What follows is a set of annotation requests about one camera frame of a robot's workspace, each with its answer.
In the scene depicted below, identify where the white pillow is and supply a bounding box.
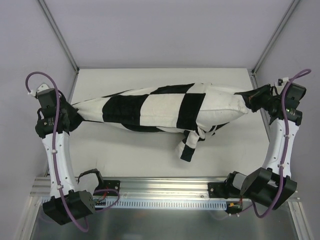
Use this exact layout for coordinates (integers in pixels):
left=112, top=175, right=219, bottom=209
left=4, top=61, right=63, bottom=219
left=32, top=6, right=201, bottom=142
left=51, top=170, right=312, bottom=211
left=196, top=83, right=249, bottom=128

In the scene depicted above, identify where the black white checkered pillowcase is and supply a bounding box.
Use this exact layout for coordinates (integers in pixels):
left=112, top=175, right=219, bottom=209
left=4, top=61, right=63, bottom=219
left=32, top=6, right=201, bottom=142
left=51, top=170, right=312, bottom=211
left=69, top=83, right=230, bottom=162

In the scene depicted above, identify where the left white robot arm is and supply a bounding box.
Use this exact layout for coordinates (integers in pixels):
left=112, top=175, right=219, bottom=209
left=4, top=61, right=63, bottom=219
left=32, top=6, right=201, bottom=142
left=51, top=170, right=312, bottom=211
left=35, top=88, right=105, bottom=225

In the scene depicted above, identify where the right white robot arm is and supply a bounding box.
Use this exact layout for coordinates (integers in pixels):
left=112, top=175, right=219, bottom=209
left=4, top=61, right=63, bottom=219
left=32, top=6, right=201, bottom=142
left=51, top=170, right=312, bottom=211
left=224, top=82, right=307, bottom=210

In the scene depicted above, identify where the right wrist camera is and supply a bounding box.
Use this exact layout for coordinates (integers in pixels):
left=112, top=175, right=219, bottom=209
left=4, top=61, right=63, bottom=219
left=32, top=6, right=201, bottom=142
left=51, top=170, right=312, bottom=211
left=274, top=77, right=289, bottom=88

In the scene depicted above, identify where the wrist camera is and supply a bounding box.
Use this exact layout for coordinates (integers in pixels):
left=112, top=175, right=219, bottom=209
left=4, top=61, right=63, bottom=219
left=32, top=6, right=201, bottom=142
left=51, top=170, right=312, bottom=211
left=274, top=77, right=289, bottom=88
left=28, top=82, right=50, bottom=98

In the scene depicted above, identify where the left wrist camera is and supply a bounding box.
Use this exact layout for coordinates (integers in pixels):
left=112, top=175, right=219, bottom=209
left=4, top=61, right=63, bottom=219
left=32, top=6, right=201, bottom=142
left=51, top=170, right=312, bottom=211
left=28, top=82, right=50, bottom=98

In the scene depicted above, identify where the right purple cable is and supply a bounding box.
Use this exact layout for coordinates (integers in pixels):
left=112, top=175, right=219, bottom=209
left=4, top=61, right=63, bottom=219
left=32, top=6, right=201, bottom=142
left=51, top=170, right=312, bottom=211
left=252, top=69, right=312, bottom=218

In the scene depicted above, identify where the purple cable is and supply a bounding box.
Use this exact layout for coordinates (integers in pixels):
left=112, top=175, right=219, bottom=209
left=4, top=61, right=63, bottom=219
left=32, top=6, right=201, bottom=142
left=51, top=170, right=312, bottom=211
left=252, top=69, right=312, bottom=218
left=25, top=71, right=121, bottom=232

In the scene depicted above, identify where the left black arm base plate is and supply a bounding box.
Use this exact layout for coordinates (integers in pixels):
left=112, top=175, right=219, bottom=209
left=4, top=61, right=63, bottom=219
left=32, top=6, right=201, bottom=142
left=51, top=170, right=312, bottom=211
left=94, top=180, right=121, bottom=197

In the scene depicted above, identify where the left aluminium frame post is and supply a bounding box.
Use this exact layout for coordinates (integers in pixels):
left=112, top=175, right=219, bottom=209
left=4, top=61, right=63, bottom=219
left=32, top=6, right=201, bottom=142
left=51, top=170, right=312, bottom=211
left=37, top=0, right=80, bottom=74

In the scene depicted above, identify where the aluminium frame post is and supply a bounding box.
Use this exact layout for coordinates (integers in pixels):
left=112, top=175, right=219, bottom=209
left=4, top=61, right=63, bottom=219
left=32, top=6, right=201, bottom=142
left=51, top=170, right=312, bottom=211
left=251, top=0, right=301, bottom=76
left=37, top=0, right=80, bottom=74

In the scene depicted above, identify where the aluminium mounting rail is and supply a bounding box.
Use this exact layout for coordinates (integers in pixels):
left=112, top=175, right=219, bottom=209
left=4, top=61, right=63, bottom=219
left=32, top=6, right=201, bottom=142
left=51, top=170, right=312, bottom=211
left=30, top=175, right=300, bottom=202

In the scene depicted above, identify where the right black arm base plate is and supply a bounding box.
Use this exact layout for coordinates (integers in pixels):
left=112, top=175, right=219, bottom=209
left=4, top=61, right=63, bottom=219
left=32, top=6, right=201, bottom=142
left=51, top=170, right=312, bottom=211
left=207, top=182, right=249, bottom=199

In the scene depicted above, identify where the right aluminium frame post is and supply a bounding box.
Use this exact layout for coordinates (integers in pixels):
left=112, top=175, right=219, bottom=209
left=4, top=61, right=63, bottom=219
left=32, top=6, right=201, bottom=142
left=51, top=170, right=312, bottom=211
left=251, top=0, right=301, bottom=76

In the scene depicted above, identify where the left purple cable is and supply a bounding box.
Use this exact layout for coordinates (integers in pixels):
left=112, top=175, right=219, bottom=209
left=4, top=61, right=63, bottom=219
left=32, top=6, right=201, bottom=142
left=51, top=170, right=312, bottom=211
left=25, top=71, right=121, bottom=232

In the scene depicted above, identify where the white slotted cable duct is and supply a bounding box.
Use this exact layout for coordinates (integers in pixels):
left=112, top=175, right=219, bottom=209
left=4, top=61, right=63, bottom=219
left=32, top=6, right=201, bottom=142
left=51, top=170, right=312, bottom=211
left=39, top=197, right=228, bottom=211

